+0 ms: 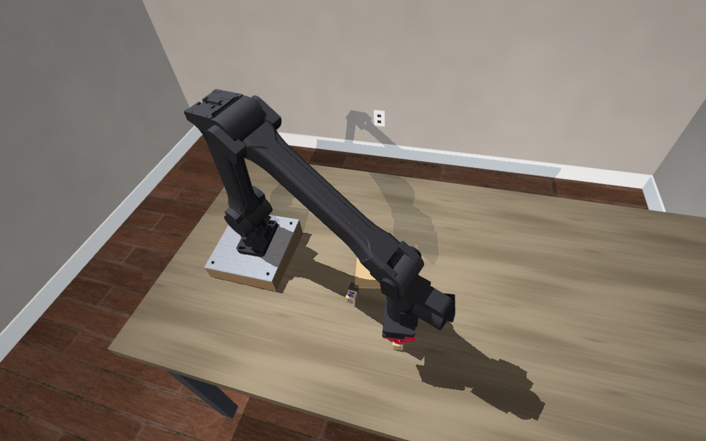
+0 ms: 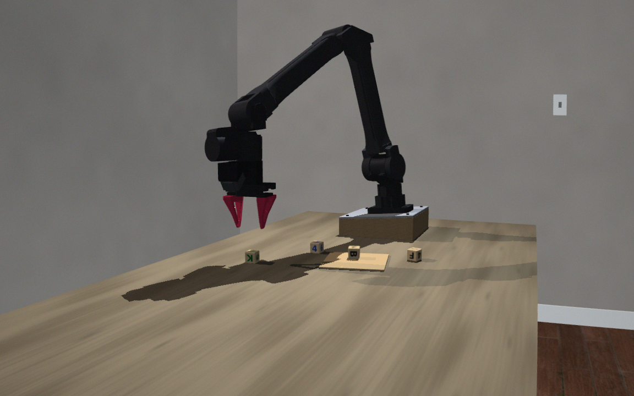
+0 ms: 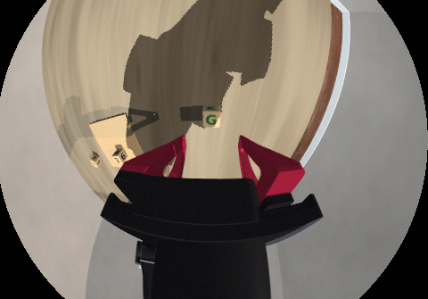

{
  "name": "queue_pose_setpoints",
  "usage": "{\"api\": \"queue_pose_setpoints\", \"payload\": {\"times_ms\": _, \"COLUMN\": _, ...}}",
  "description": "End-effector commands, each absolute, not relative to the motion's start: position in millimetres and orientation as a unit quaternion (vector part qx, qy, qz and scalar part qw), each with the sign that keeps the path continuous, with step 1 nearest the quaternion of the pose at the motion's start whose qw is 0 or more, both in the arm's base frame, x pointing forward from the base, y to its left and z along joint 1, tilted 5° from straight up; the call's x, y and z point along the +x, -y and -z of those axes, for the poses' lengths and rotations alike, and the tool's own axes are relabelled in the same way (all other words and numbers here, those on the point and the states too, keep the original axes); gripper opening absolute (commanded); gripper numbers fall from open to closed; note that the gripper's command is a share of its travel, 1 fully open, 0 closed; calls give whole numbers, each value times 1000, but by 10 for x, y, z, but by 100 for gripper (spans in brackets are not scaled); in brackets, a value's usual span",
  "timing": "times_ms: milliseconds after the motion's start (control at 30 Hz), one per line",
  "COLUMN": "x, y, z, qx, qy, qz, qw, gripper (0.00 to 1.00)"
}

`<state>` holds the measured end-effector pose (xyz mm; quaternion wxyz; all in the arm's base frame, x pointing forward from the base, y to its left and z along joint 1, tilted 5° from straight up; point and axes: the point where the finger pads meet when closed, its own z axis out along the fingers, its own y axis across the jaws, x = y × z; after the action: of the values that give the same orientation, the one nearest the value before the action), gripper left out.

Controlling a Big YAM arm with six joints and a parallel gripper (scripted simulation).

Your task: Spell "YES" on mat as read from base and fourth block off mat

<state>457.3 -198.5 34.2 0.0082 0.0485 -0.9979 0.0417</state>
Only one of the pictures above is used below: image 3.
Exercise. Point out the beige flat mat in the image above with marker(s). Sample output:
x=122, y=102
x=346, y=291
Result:
x=116, y=133

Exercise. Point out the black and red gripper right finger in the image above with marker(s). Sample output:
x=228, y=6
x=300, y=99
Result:
x=279, y=174

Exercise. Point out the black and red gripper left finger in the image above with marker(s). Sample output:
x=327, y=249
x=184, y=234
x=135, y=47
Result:
x=154, y=161

